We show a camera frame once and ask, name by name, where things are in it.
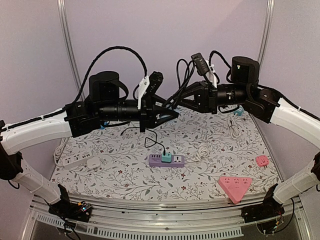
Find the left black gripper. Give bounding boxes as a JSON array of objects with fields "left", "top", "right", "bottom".
[{"left": 97, "top": 95, "right": 180, "bottom": 133}]

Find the black looped cable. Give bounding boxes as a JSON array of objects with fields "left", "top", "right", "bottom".
[{"left": 164, "top": 58, "right": 201, "bottom": 111}]

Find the teal power strip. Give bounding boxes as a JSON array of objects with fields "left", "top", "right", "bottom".
[{"left": 233, "top": 106, "right": 245, "bottom": 117}]

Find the teal plug adapter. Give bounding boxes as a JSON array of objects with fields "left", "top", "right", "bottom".
[{"left": 161, "top": 152, "right": 172, "bottom": 164}]

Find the purple power strip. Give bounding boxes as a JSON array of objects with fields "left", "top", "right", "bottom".
[{"left": 148, "top": 153, "right": 185, "bottom": 168}]

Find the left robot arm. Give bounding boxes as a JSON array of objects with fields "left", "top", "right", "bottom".
[{"left": 0, "top": 71, "right": 178, "bottom": 217}]

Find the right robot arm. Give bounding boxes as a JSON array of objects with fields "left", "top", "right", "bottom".
[{"left": 173, "top": 54, "right": 320, "bottom": 218}]

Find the blue plug adapter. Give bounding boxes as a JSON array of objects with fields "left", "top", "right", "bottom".
[{"left": 100, "top": 121, "right": 110, "bottom": 130}]

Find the floral table mat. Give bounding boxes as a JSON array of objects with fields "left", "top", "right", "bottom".
[{"left": 51, "top": 108, "right": 281, "bottom": 202}]

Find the white charger adapter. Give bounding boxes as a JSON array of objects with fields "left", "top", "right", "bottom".
[{"left": 86, "top": 157, "right": 101, "bottom": 170}]

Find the small pink square adapter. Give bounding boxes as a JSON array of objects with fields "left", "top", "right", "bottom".
[{"left": 255, "top": 155, "right": 270, "bottom": 167}]

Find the white power strip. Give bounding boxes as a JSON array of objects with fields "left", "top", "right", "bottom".
[{"left": 61, "top": 151, "right": 93, "bottom": 169}]

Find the pink triangular power strip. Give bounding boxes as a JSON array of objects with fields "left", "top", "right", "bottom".
[{"left": 218, "top": 176, "right": 252, "bottom": 204}]

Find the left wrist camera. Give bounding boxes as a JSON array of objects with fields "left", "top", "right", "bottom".
[{"left": 137, "top": 71, "right": 164, "bottom": 101}]

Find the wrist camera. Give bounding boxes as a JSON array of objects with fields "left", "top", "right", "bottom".
[
  {"left": 137, "top": 71, "right": 164, "bottom": 101},
  {"left": 191, "top": 52, "right": 218, "bottom": 89}
]

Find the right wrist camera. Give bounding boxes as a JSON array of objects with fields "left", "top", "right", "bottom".
[{"left": 191, "top": 52, "right": 218, "bottom": 89}]

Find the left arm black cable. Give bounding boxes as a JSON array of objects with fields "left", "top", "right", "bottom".
[{"left": 74, "top": 45, "right": 148, "bottom": 103}]

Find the aluminium front rail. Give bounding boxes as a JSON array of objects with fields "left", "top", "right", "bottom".
[{"left": 19, "top": 192, "right": 313, "bottom": 240}]

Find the right aluminium frame post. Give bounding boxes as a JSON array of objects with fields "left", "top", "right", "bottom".
[{"left": 257, "top": 0, "right": 275, "bottom": 66}]

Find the aluminium frame post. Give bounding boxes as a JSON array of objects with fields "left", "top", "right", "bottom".
[
  {"left": 257, "top": 0, "right": 275, "bottom": 66},
  {"left": 57, "top": 0, "right": 82, "bottom": 92}
]

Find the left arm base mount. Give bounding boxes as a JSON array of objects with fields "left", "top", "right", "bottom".
[{"left": 48, "top": 184, "right": 93, "bottom": 223}]

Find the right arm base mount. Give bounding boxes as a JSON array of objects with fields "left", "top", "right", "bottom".
[{"left": 241, "top": 183, "right": 285, "bottom": 223}]

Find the left aluminium frame post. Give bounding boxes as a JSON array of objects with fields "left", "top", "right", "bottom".
[{"left": 57, "top": 0, "right": 82, "bottom": 92}]

